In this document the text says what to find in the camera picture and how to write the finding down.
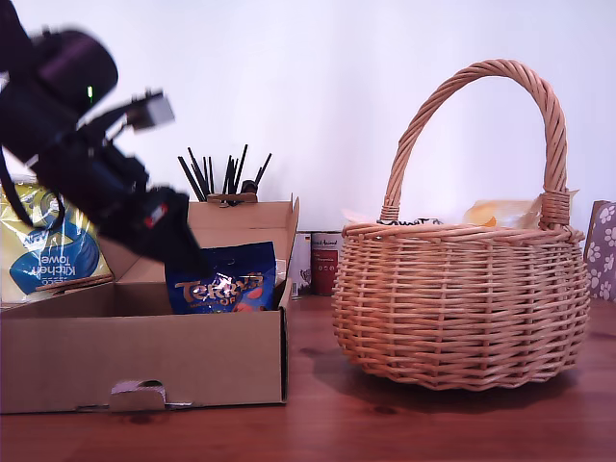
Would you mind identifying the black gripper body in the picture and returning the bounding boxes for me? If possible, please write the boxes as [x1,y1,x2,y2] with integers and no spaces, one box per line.
[36,139,167,252]

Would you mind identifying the blue Terry's egg bag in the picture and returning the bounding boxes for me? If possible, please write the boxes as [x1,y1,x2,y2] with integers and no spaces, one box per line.
[164,240,279,316]

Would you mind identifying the red and cream egg bag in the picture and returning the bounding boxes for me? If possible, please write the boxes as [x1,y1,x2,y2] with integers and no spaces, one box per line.
[461,190,581,230]

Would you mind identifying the corrugated cardboard piece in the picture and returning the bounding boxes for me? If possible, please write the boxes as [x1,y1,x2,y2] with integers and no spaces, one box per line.
[36,274,116,295]

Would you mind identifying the brown cardboard box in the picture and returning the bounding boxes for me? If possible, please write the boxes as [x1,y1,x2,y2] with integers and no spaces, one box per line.
[0,194,299,415]

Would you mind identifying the wooden holder with black sticks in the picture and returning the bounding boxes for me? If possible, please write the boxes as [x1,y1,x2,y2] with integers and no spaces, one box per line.
[176,142,273,209]

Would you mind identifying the kitchen towel pack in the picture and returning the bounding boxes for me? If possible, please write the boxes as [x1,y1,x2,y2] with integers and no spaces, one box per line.
[0,180,116,305]

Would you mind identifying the red-label tin can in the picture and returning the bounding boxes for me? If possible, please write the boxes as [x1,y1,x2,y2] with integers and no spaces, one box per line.
[310,231,346,295]

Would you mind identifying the paw print cushion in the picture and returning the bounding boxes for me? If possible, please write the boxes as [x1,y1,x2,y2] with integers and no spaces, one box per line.
[585,201,616,303]

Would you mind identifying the black cable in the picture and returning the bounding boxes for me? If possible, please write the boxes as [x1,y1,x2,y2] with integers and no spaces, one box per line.
[0,143,67,231]

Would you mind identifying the woven wicker basket with handle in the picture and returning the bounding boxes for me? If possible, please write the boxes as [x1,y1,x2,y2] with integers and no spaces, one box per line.
[331,58,592,392]

